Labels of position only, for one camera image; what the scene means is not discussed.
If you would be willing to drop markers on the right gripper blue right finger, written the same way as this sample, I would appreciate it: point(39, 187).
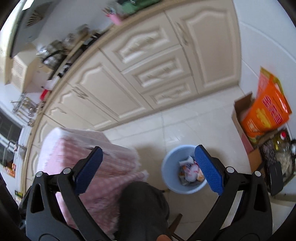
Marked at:
point(242, 211)

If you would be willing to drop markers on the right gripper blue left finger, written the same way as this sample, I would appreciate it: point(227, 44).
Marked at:
point(54, 209)

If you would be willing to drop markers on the clear plastic bag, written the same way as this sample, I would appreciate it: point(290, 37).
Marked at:
point(190, 173)

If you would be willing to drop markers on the blue trash bin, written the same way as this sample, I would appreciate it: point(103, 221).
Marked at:
point(170, 170)

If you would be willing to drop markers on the kitchen window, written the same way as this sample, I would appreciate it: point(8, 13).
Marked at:
point(10, 134)

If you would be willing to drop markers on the cream kitchen cabinets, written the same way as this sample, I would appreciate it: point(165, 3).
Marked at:
point(170, 53)

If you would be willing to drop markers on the pink checked tablecloth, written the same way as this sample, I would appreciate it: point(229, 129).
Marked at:
point(64, 147)

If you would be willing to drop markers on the cooking oil bottle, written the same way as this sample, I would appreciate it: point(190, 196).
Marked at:
point(281, 142)

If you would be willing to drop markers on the person's dark trouser leg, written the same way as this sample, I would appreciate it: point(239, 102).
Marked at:
point(143, 213)

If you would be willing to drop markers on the cardboard box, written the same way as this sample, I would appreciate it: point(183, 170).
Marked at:
point(241, 106)

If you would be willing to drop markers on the orange rice bag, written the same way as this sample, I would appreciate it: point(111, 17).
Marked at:
point(268, 111)

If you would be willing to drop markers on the hanging utensil rack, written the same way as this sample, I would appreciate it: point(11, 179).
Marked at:
point(26, 109)

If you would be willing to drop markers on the red box on counter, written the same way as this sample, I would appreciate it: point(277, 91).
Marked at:
point(45, 94)

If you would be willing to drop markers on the black gas stove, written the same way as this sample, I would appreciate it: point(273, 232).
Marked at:
point(74, 54)

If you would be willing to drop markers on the steel stock pot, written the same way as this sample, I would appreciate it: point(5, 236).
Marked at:
point(52, 54)

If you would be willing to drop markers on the range hood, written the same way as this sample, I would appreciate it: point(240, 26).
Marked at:
point(32, 19)

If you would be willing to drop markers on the pink utensil holder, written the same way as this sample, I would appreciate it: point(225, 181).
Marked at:
point(113, 15)

